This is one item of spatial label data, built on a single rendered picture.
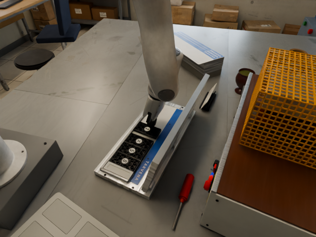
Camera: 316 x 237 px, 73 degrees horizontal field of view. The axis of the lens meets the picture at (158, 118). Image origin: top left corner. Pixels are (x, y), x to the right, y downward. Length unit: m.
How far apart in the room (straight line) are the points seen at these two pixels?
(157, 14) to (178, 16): 3.29
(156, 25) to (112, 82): 0.66
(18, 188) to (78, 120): 0.38
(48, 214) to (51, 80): 0.75
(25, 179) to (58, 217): 0.14
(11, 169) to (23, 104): 0.47
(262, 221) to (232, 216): 0.06
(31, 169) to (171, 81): 0.49
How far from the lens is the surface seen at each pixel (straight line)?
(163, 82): 0.56
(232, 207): 0.54
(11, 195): 0.73
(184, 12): 3.81
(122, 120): 0.93
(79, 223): 0.70
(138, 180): 0.72
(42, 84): 1.28
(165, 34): 0.56
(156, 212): 0.69
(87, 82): 1.21
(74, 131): 0.94
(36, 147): 0.81
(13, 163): 0.79
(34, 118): 1.07
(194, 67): 1.21
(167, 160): 0.76
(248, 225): 0.59
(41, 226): 0.74
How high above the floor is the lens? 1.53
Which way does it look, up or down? 43 degrees down
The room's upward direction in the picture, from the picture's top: straight up
